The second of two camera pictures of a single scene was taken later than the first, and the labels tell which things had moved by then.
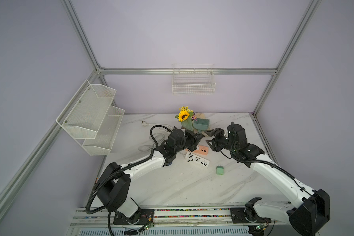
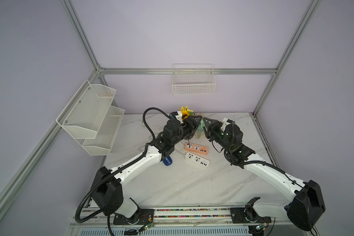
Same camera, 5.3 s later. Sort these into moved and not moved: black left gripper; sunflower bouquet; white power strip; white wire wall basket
Moved: black left gripper
Not moved: white wire wall basket; sunflower bouquet; white power strip
